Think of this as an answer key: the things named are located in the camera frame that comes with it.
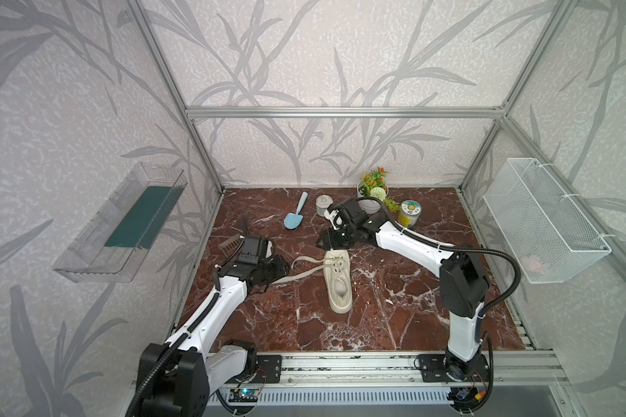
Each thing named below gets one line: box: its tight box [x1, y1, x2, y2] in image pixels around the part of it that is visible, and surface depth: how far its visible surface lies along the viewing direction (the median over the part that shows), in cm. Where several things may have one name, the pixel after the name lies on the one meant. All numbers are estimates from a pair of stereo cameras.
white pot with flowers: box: [356, 166, 400, 215], surface depth 104 cm
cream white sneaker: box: [323, 249, 353, 315], surface depth 87 cm
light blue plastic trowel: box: [283, 191, 308, 231], surface depth 111 cm
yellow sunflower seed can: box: [397, 199, 422, 229], surface depth 104 cm
